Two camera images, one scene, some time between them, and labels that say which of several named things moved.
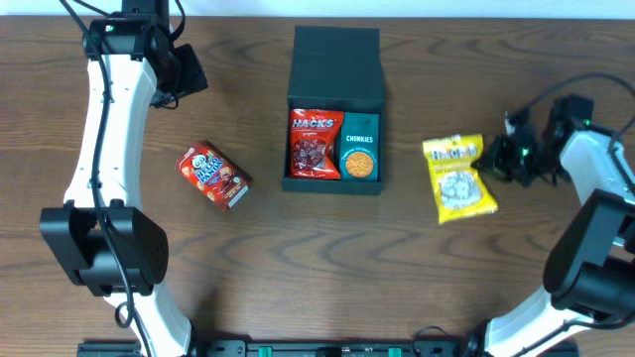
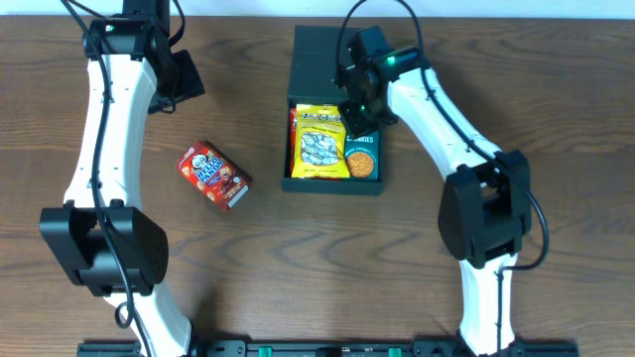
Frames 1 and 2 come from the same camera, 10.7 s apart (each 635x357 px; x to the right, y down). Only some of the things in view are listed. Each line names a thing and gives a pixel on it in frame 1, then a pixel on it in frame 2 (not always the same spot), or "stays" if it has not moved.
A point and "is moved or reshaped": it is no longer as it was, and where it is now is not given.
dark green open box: [334, 68] stays
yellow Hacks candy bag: [460, 190] is moved or reshaped
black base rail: [316, 348] stays
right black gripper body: [518, 158] -> [361, 117]
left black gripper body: [184, 75] stays
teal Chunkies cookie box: [360, 147] stays
